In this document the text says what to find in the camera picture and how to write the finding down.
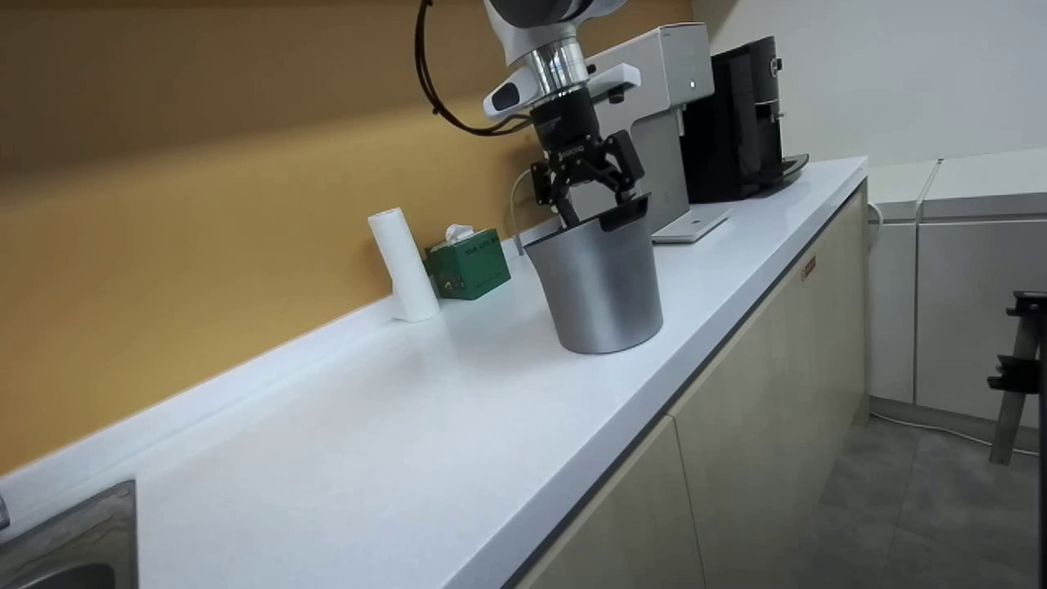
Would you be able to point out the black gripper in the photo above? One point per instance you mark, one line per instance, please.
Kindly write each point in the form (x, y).
(576, 152)

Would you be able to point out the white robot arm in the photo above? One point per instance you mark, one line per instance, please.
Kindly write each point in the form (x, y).
(520, 25)

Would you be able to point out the metal can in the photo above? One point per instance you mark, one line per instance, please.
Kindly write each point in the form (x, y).
(600, 279)

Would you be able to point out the green tissue box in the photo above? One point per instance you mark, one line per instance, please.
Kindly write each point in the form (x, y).
(467, 268)

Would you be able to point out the silver water dispenser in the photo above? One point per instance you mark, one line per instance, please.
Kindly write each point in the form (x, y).
(676, 71)

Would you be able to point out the black coffee machine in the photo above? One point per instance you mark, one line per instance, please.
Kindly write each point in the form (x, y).
(730, 138)

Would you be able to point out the beige base cabinets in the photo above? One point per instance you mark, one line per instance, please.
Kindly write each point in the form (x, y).
(719, 496)

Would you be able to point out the white side cabinet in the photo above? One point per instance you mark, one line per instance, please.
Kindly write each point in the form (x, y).
(950, 247)

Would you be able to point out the steel sink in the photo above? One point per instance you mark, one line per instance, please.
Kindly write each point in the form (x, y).
(90, 546)

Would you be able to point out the black camera stand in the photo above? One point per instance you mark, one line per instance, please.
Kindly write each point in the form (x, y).
(1019, 374)

